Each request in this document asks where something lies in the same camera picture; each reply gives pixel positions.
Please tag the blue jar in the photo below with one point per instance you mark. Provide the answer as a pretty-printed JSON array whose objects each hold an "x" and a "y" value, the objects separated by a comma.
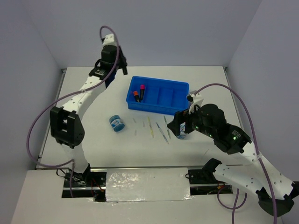
[
  {"x": 182, "y": 132},
  {"x": 116, "y": 123}
]

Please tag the yellow pen refill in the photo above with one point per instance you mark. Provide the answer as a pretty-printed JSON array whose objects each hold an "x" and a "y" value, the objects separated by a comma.
[{"x": 150, "y": 126}]

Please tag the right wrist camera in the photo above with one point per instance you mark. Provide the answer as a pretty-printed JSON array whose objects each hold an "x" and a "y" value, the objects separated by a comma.
[{"x": 194, "y": 99}]

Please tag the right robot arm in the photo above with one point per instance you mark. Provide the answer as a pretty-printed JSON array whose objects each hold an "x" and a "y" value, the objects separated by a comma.
[{"x": 275, "y": 192}]

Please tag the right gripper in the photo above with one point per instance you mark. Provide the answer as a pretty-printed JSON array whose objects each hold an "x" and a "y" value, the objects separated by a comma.
[{"x": 183, "y": 115}]

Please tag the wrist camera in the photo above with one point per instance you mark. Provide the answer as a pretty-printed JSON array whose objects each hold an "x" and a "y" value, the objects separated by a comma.
[
  {"x": 109, "y": 40},
  {"x": 194, "y": 99}
]

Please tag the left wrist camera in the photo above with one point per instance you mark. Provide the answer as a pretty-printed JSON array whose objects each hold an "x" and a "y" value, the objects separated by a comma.
[{"x": 109, "y": 40}]

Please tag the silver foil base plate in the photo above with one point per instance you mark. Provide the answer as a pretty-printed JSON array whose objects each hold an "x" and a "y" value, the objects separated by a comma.
[{"x": 147, "y": 185}]

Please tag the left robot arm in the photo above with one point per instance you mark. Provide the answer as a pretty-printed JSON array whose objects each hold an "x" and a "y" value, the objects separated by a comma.
[{"x": 65, "y": 121}]

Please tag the pink cap black highlighter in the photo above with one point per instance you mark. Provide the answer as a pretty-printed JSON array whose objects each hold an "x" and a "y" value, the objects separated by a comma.
[{"x": 142, "y": 91}]

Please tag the blue compartment tray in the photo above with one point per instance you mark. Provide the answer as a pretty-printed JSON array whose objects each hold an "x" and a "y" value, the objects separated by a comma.
[{"x": 161, "y": 96}]

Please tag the blue cap black highlighter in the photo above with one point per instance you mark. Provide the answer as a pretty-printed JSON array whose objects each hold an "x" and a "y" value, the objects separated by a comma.
[{"x": 110, "y": 79}]

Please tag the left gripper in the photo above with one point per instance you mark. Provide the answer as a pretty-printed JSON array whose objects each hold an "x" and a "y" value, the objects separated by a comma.
[{"x": 124, "y": 63}]

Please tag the blue pen refill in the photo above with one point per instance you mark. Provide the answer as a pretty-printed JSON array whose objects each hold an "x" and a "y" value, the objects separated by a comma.
[{"x": 162, "y": 133}]

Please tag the orange cap black highlighter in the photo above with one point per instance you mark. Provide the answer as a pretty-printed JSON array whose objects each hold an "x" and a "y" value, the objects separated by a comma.
[{"x": 136, "y": 96}]

